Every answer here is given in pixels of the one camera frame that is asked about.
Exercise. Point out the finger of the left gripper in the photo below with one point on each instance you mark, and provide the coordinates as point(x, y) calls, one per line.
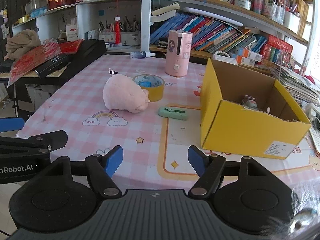
point(51, 141)
point(11, 124)

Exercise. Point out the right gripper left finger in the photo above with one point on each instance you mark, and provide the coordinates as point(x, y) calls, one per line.
point(101, 168)

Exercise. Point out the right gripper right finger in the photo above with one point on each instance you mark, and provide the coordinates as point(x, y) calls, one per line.
point(209, 168)

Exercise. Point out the pink plush pig toy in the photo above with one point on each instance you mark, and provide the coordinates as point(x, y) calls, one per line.
point(122, 93)

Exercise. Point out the yellow tape roll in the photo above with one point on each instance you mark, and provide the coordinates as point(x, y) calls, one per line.
point(153, 84)

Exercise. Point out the yellow cardboard box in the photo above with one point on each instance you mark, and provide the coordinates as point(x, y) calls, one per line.
point(272, 131)

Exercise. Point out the black rectangular case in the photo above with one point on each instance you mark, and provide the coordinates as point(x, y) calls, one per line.
point(52, 65)

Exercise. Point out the pink checkered tablecloth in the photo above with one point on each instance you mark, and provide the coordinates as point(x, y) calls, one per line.
point(155, 148)

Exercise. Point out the small toy in box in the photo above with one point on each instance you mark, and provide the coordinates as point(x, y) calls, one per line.
point(250, 102)

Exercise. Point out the beige towel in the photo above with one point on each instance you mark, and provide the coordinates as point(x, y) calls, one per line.
point(21, 43)

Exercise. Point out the red plastic bag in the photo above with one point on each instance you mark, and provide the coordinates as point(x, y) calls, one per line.
point(33, 58)

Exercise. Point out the pink cylindrical humidifier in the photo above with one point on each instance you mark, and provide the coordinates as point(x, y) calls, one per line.
point(178, 53)

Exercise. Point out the black keyboard piano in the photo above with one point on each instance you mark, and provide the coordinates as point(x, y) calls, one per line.
point(67, 66)

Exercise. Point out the white beaded bag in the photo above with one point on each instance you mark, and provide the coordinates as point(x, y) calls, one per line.
point(224, 57)

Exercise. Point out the small spray bottle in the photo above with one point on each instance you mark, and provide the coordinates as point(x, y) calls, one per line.
point(141, 55)

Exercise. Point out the stack of papers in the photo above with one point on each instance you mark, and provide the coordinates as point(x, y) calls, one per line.
point(300, 88)

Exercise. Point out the red tassel ornament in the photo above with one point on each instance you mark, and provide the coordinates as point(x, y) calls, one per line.
point(117, 30)

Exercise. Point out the white bookshelf unit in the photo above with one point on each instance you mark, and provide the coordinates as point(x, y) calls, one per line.
point(215, 24)

